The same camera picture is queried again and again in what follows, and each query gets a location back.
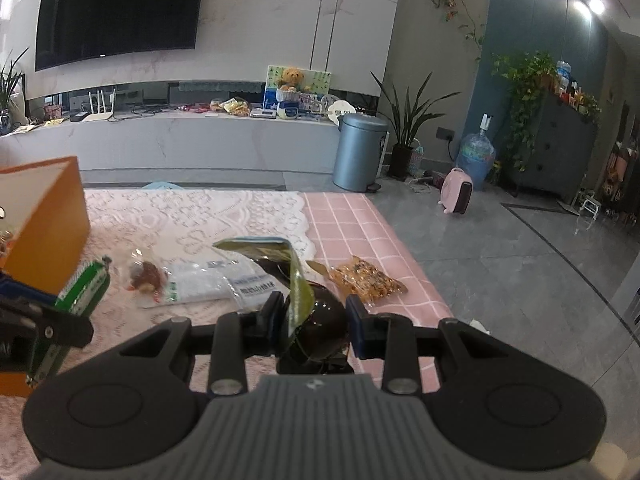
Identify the dark green snack pouch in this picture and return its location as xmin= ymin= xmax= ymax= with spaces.
xmin=214 ymin=236 xmax=354 ymax=375

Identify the green sausage stick packet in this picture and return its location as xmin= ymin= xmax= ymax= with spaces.
xmin=26 ymin=256 xmax=112 ymax=388

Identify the orange nut snack packet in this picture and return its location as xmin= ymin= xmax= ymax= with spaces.
xmin=306 ymin=256 xmax=408 ymax=304

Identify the orange cardboard box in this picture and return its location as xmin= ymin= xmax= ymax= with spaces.
xmin=1 ymin=157 xmax=90 ymax=398

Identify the pink small heater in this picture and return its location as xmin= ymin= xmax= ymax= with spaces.
xmin=438 ymin=167 xmax=473 ymax=214

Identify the white wifi router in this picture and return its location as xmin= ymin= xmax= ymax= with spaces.
xmin=84 ymin=90 xmax=116 ymax=122

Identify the teddy bear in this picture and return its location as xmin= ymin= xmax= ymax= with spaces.
xmin=277 ymin=67 xmax=305 ymax=91

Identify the clear white snack bag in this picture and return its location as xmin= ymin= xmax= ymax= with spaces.
xmin=130 ymin=259 xmax=281 ymax=311

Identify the blue water jug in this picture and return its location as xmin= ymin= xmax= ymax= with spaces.
xmin=456 ymin=114 xmax=496 ymax=190

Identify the trailing green ivy plant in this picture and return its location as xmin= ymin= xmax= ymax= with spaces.
xmin=492 ymin=51 xmax=556 ymax=172

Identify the pink checked table cover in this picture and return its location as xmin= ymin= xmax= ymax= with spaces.
xmin=0 ymin=190 xmax=454 ymax=480

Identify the potted grass plant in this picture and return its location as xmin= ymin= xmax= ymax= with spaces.
xmin=0 ymin=48 xmax=28 ymax=136

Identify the clear packet brown cake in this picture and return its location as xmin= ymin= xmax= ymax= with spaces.
xmin=122 ymin=248 xmax=168 ymax=295

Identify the black television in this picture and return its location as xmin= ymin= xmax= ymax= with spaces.
xmin=35 ymin=0 xmax=201 ymax=72

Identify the dark grey cabinet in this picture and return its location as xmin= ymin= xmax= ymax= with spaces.
xmin=506 ymin=96 xmax=598 ymax=203

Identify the potted snake plant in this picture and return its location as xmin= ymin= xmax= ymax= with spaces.
xmin=371 ymin=72 xmax=460 ymax=180

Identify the blue metal trash can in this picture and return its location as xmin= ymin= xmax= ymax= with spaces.
xmin=332 ymin=113 xmax=388 ymax=193

